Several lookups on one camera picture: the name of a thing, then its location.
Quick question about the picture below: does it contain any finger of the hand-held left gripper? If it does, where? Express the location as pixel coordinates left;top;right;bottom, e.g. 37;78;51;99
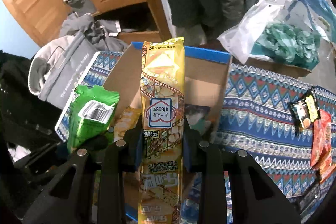
87;132;111;153

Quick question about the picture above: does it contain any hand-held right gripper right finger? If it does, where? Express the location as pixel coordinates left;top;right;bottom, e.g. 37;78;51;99
182;116;302;224

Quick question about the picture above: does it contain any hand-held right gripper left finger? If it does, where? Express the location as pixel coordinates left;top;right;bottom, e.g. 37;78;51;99
22;123;145;224

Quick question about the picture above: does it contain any green snack packet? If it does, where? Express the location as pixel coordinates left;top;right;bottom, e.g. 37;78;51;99
67;84;120;153

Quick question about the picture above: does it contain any yellow cracker snack packet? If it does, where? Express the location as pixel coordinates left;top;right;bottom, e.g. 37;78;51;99
113;107;142;146

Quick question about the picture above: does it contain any dark packet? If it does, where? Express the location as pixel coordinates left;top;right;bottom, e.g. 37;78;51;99
185;105;214;135

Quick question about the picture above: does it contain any long yellow snack packet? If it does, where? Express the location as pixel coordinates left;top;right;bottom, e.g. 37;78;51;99
138;38;185;224

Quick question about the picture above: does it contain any blue-edged cardboard box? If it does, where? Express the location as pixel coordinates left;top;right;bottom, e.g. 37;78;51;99
101;42;233;216

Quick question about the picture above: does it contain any black cloth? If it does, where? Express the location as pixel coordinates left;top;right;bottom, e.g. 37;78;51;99
0;51;61;161

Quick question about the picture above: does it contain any grey printed hoodie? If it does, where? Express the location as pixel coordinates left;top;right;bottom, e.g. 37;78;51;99
28;30;103;110

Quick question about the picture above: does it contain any blue patterned tablecloth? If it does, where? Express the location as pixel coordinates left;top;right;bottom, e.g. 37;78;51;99
55;51;336;224

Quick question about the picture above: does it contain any wooden wardrobe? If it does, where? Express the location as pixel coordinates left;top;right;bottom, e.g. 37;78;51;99
92;1;172;45

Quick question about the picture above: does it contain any pile of grey clothes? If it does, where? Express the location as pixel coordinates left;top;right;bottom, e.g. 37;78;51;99
59;0;129;52

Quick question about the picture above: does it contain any brown cardboard box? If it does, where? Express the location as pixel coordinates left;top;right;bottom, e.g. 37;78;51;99
245;57;313;79

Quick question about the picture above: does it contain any black and yellow snack packet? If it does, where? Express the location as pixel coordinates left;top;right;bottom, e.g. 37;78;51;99
290;94;321;131

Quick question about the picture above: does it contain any white plastic bag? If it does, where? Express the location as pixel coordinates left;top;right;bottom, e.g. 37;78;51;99
217;0;285;64

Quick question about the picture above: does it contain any orange cartoon snack packet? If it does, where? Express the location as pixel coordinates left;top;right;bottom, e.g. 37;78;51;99
310;110;332;169

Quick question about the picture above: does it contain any orange windowed snack packet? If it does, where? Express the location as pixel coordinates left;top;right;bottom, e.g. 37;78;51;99
319;151;336;184

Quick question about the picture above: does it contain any teal crumpled cloth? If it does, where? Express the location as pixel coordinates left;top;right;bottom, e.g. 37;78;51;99
251;23;321;69

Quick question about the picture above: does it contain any wooden panelled door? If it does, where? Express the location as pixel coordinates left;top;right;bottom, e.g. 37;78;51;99
0;0;74;47

